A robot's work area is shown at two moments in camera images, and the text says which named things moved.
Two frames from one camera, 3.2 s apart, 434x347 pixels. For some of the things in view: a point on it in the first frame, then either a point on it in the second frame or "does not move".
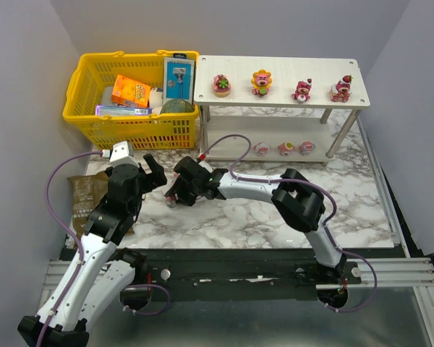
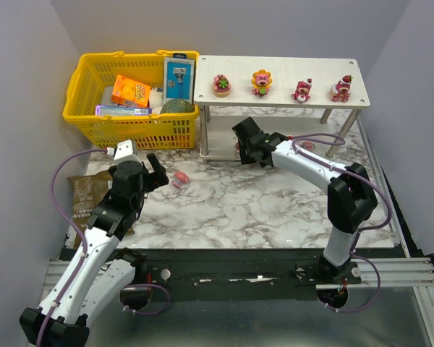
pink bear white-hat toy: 302,91 does not move
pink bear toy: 306,147 does not move
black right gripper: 183,189 to 248,141
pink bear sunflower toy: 261,82 does not move
